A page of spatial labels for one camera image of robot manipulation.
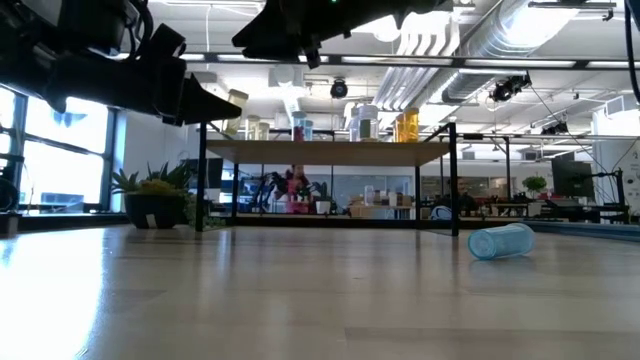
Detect succulent plant in black pot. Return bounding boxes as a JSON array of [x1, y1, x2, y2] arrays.
[[110, 160, 199, 231]]

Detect small plant white pot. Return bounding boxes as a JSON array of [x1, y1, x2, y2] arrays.
[[314, 180, 335, 215]]

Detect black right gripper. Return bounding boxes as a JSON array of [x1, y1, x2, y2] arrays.
[[232, 0, 454, 70]]

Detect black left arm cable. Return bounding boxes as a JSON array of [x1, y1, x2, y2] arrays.
[[127, 0, 155, 59]]

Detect clear bottle green label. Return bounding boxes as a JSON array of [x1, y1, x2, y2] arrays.
[[357, 103, 380, 143]]

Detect black monitor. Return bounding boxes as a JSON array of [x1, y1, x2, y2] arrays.
[[551, 158, 597, 200]]

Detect wooden shelf black metal legs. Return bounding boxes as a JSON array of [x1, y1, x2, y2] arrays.
[[195, 118, 461, 237]]

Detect bushy green plant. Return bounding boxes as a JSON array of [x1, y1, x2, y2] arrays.
[[521, 174, 548, 217]]

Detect silver ventilation duct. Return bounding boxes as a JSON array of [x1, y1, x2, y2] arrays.
[[442, 0, 584, 104]]

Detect black aluminium table frame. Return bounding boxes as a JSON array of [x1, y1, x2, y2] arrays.
[[0, 212, 640, 245]]

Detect person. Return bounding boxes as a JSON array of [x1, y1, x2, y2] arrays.
[[282, 165, 312, 215], [449, 177, 480, 217]]

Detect black overhead light bar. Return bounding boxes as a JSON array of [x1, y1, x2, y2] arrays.
[[179, 51, 640, 71]]

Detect black ceiling track light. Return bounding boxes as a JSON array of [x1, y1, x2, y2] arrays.
[[488, 72, 533, 104]]

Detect blue bottle with red pills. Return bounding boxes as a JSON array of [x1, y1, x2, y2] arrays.
[[291, 110, 308, 143]]

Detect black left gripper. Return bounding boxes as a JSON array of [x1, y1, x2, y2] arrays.
[[47, 23, 243, 127]]

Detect black round ceiling fixture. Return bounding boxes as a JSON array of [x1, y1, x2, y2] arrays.
[[329, 77, 350, 100]]

